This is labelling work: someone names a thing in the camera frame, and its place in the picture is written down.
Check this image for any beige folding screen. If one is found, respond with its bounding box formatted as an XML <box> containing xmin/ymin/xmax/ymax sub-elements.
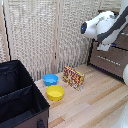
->
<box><xmin>0</xmin><ymin>0</ymin><xmax>128</xmax><ymax>82</ymax></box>

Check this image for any black fabric storage box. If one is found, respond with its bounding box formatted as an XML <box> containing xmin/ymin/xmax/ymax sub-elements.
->
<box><xmin>0</xmin><ymin>59</ymin><xmax>51</xmax><ymax>128</ymax></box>

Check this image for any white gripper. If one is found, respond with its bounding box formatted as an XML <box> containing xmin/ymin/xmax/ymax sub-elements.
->
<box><xmin>96</xmin><ymin>41</ymin><xmax>112</xmax><ymax>52</ymax></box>

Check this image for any drawer front with metal handle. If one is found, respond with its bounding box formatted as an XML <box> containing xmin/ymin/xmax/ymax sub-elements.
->
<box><xmin>89</xmin><ymin>43</ymin><xmax>128</xmax><ymax>80</ymax></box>

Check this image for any blue bowl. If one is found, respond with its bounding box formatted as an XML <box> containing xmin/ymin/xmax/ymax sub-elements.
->
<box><xmin>42</xmin><ymin>73</ymin><xmax>60</xmax><ymax>87</ymax></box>

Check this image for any yellow bowl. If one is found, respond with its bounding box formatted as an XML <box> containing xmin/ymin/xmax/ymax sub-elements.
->
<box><xmin>45</xmin><ymin>84</ymin><xmax>66</xmax><ymax>102</ymax></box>

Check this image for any brown drawer cabinet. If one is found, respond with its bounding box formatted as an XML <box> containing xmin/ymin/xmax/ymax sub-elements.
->
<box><xmin>86</xmin><ymin>9</ymin><xmax>128</xmax><ymax>82</ymax></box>

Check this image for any red printed cardboard box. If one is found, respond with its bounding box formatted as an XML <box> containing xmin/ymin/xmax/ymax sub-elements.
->
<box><xmin>62</xmin><ymin>65</ymin><xmax>86</xmax><ymax>92</ymax></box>

